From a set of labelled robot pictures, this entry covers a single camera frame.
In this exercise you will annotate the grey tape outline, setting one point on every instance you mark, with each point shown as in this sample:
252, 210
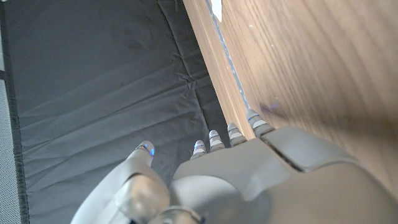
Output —
230, 62

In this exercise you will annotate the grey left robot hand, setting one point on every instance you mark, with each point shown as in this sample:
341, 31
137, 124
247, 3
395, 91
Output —
248, 186

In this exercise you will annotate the black backdrop curtain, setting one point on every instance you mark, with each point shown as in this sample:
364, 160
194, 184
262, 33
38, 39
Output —
102, 77

